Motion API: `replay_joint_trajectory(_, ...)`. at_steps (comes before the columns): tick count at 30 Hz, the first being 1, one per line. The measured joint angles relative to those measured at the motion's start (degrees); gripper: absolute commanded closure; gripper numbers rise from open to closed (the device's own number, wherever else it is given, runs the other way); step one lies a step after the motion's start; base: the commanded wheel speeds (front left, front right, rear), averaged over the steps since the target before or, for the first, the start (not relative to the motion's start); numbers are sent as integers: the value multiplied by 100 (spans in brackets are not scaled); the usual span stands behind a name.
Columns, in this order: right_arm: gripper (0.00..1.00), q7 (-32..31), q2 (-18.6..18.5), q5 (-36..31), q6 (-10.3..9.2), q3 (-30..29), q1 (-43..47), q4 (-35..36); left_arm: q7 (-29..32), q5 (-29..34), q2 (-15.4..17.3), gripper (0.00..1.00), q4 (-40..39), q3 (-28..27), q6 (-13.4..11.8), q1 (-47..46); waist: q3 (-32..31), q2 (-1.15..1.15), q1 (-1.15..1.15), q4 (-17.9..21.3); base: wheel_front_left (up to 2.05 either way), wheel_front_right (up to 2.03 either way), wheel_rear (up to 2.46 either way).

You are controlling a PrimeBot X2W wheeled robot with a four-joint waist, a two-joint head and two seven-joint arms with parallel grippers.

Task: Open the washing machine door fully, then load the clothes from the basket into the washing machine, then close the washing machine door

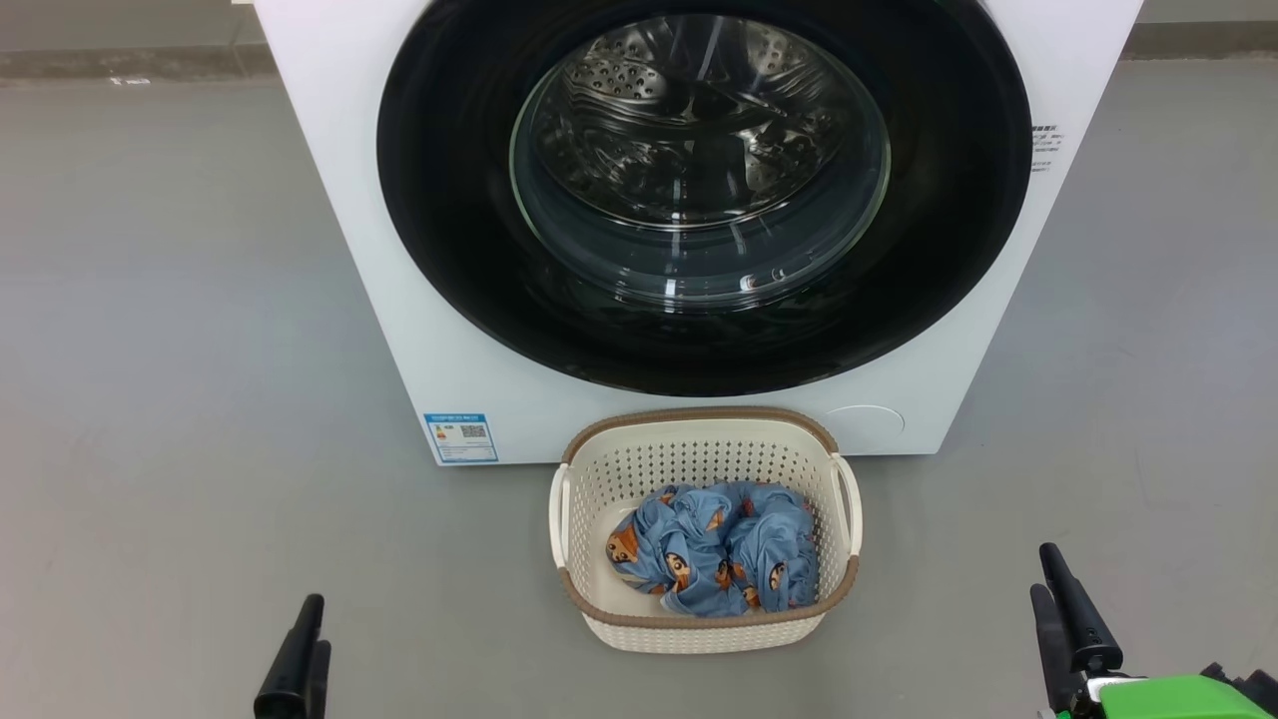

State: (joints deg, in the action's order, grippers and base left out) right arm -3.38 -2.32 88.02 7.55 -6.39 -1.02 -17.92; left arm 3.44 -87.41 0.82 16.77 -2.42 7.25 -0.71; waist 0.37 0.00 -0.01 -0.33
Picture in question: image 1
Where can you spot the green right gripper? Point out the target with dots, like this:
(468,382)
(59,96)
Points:
(1168,699)

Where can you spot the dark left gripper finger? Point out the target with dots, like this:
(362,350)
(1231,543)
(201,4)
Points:
(320,689)
(290,669)

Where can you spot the grey washing machine door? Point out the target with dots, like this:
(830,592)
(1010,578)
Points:
(449,200)

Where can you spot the white front-load washing machine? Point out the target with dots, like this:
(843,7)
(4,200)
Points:
(329,200)

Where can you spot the blue energy label sticker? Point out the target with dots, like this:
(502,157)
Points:
(459,437)

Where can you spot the cream laundry basket brown rim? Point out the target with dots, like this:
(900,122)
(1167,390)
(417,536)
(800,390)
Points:
(699,454)

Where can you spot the small printed text sticker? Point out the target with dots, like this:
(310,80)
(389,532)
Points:
(1045,150)

